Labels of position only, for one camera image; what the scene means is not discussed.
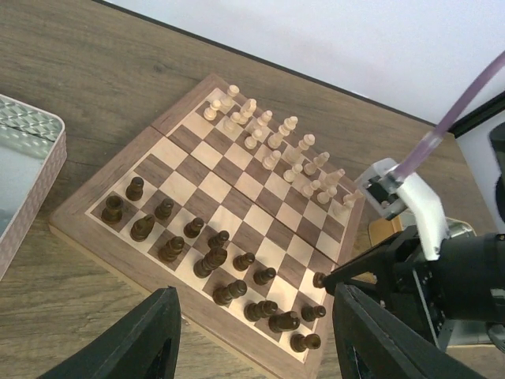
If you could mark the dark rook corner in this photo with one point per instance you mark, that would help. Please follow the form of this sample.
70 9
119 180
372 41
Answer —
300 343

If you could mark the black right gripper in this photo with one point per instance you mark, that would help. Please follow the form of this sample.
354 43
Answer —
371 342

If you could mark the dark brown chess piece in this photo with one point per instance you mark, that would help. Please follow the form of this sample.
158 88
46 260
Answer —
112 213

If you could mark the light chess piece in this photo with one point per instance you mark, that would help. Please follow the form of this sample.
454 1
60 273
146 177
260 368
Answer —
210 112
348 202
292 154
288 125
271 160
227 101
232 122
309 189

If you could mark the wooden chess board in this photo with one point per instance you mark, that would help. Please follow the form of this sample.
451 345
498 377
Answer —
239 222

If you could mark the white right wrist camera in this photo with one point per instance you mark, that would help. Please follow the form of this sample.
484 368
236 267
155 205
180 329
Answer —
390 197

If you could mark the pink tin box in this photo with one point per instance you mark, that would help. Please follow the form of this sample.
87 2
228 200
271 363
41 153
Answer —
33 151

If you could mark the gold tin box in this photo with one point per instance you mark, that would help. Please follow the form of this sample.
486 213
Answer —
394 229

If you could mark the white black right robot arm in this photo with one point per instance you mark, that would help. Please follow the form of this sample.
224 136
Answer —
471 293

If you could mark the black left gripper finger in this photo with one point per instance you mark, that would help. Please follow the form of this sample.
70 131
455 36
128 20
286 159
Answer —
142 344

